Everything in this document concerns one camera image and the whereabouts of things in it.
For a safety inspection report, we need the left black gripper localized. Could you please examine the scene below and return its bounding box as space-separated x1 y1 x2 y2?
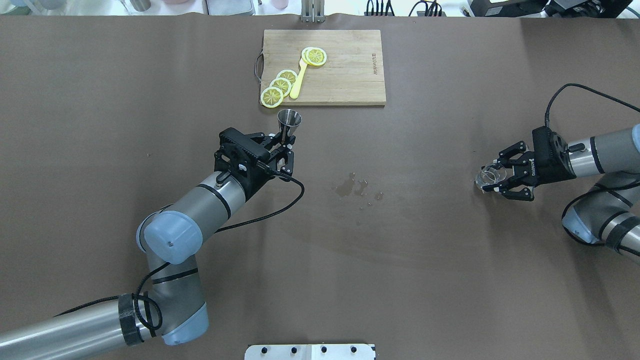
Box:
214 127 296 201

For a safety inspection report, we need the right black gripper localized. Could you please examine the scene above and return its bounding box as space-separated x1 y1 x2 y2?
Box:
487 126 577 202

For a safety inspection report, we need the clear glass measuring cup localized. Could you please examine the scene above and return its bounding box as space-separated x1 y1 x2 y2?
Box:
474 163 508 191

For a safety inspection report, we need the steel jigger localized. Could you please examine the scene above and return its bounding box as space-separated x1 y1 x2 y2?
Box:
277 108 302 146

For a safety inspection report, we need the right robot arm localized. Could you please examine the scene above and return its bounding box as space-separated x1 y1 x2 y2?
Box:
475 125 640 262

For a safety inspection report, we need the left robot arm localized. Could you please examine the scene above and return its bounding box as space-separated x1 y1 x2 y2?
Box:
0 127 296 360

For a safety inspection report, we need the pink plastic cup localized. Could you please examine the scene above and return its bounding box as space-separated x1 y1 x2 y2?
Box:
270 0 290 10

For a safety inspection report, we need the lemon slice at corner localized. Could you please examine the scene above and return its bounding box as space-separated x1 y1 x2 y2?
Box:
259 86 285 109

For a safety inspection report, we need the middle lemon slice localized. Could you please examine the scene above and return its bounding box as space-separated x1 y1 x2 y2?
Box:
270 77 293 98

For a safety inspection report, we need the lemon slice on knife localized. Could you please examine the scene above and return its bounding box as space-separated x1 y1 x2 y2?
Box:
301 47 328 67

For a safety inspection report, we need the bamboo cutting board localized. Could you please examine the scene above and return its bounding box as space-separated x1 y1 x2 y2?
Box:
260 29 387 106

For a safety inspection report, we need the grey tray with cloth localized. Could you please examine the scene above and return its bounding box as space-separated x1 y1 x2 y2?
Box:
205 0 256 16

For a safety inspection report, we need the aluminium frame post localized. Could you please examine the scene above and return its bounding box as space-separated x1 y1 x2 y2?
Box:
301 0 326 24

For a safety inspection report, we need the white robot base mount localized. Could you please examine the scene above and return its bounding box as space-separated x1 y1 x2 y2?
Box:
244 343 377 360

